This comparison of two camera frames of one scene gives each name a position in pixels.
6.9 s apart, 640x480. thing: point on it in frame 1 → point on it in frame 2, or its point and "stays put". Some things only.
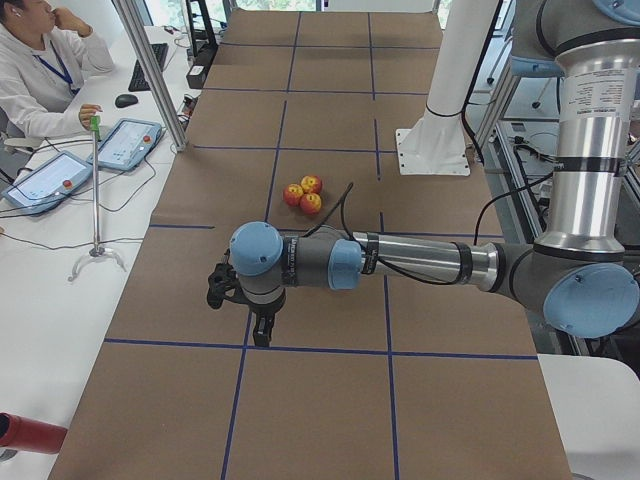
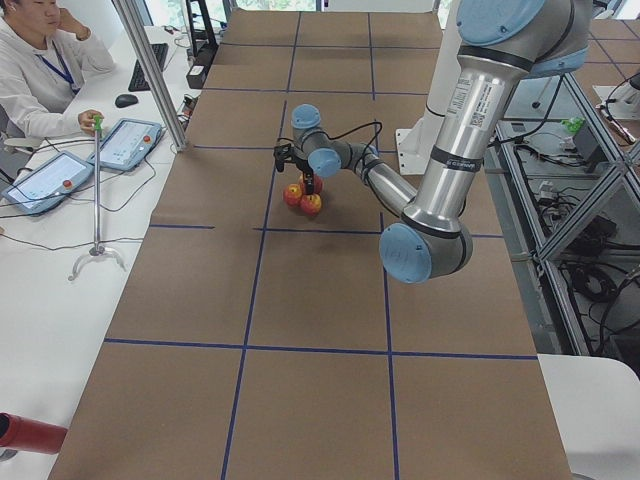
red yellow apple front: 310,202 stays put
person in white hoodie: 45,54 stays put
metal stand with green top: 97,249 stays put
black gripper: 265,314 → 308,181
